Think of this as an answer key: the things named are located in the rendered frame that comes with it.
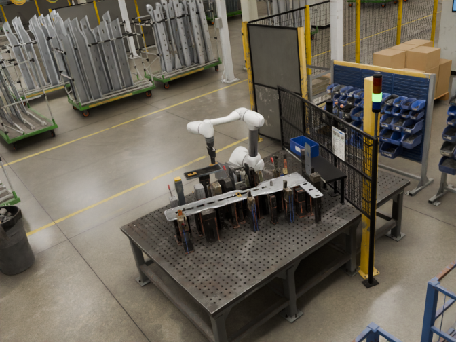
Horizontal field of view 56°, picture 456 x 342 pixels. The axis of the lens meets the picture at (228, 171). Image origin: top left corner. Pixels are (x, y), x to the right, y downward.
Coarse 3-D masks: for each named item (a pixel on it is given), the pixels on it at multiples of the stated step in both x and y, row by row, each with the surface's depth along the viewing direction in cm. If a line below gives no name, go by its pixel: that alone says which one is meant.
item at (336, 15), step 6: (330, 0) 757; (336, 0) 748; (342, 0) 756; (330, 6) 762; (336, 6) 753; (342, 6) 760; (330, 12) 767; (336, 12) 758; (342, 12) 765; (330, 18) 772; (336, 18) 763; (342, 18) 770; (330, 24) 777; (336, 24) 768; (342, 24) 775; (330, 30) 782; (336, 30) 772; (342, 30) 779; (330, 36) 787; (336, 36) 777; (342, 36) 784; (330, 42) 792; (336, 42) 783; (342, 42) 789; (330, 48) 798; (336, 48) 788; (342, 48) 794; (336, 54) 793; (342, 54) 799; (342, 60) 805
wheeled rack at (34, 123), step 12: (12, 60) 861; (24, 96) 1004; (36, 96) 847; (0, 108) 811; (48, 108) 869; (0, 120) 818; (12, 120) 944; (24, 120) 921; (36, 120) 920; (48, 120) 914; (0, 132) 883; (12, 132) 871; (24, 132) 854; (36, 132) 864; (12, 144) 851
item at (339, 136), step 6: (336, 132) 405; (342, 132) 394; (336, 138) 408; (342, 138) 397; (336, 144) 411; (342, 144) 400; (336, 150) 414; (342, 150) 403; (336, 156) 417; (342, 156) 406
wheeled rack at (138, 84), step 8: (128, 32) 1051; (112, 40) 990; (128, 40) 1073; (56, 48) 972; (136, 56) 1068; (136, 72) 1111; (72, 80) 939; (136, 80) 1113; (152, 80) 1044; (128, 88) 1051; (136, 88) 1038; (144, 88) 1038; (152, 88) 1049; (104, 96) 1004; (112, 96) 1009; (120, 96) 1009; (72, 104) 1016; (80, 104) 964; (88, 104) 977; (96, 104) 983; (88, 112) 987
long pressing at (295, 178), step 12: (276, 180) 419; (288, 180) 416; (300, 180) 414; (228, 192) 411; (240, 192) 409; (252, 192) 406; (264, 192) 403; (192, 204) 400; (204, 204) 398; (216, 204) 395; (168, 216) 387
